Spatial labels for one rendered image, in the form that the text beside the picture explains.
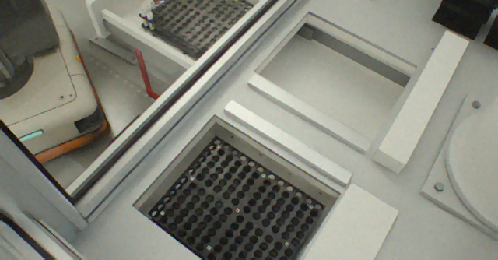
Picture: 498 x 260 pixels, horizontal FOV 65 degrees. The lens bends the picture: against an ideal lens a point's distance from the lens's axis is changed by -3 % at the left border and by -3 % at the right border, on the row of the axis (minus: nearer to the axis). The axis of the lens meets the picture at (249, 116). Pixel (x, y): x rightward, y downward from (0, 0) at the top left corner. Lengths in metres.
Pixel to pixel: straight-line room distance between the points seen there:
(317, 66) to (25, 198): 0.65
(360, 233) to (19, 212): 0.43
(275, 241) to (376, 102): 0.40
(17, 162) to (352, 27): 0.64
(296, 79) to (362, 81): 0.15
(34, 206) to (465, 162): 0.58
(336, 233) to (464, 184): 0.21
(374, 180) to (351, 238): 0.11
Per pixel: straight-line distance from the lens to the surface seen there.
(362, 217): 0.61
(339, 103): 0.86
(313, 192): 0.71
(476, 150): 0.65
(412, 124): 0.68
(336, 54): 0.93
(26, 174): 0.46
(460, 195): 0.68
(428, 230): 0.66
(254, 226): 0.64
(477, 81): 0.85
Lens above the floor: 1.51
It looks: 57 degrees down
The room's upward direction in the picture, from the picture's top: 4 degrees clockwise
